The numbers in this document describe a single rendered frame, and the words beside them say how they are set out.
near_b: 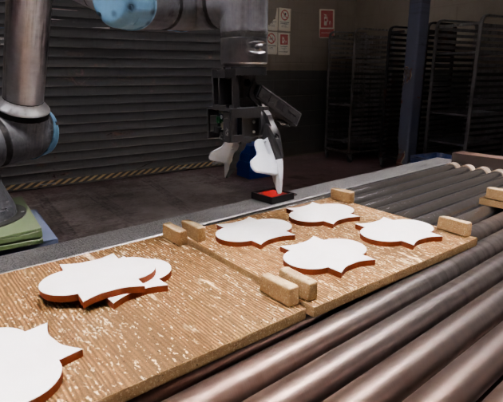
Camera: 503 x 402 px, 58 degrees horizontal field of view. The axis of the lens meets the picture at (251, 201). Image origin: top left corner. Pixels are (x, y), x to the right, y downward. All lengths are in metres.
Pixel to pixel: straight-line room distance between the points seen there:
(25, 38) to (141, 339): 0.73
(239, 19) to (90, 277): 0.43
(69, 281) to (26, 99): 0.58
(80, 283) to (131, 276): 0.06
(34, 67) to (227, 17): 0.51
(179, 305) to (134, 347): 0.10
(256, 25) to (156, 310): 0.44
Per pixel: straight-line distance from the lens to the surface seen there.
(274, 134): 0.73
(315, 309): 0.59
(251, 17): 0.73
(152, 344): 0.53
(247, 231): 0.81
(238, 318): 0.56
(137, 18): 0.68
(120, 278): 0.63
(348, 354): 0.54
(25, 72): 1.12
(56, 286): 0.64
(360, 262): 0.71
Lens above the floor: 1.22
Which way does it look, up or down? 16 degrees down
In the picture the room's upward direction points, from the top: straight up
